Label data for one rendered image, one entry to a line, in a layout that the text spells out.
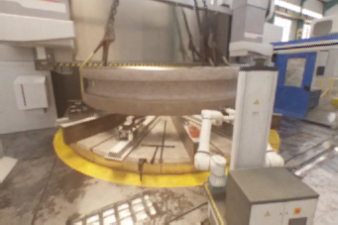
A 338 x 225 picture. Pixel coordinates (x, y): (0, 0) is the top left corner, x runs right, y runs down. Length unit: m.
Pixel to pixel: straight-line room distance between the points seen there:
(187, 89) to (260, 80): 1.66
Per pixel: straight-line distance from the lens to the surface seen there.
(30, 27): 3.66
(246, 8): 6.73
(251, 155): 1.81
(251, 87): 1.56
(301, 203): 1.70
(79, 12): 5.61
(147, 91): 2.98
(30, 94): 5.31
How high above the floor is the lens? 1.78
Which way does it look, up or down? 12 degrees down
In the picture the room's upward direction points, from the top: straight up
